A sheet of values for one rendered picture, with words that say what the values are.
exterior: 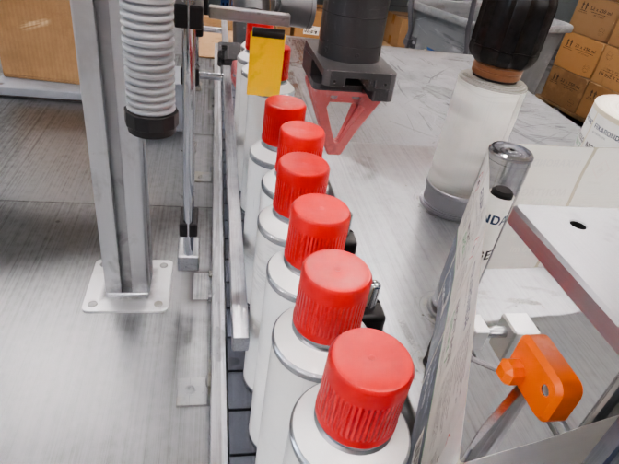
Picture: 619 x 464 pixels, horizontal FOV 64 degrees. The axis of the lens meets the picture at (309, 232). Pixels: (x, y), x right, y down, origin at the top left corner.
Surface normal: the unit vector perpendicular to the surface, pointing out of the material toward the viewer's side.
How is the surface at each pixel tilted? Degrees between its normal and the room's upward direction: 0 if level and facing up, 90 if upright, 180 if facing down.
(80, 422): 0
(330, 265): 3
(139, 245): 90
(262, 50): 90
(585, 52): 90
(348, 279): 2
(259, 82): 90
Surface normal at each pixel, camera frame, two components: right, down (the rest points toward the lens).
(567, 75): -0.92, 0.07
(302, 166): 0.15, -0.84
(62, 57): 0.07, 0.57
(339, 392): -0.73, 0.29
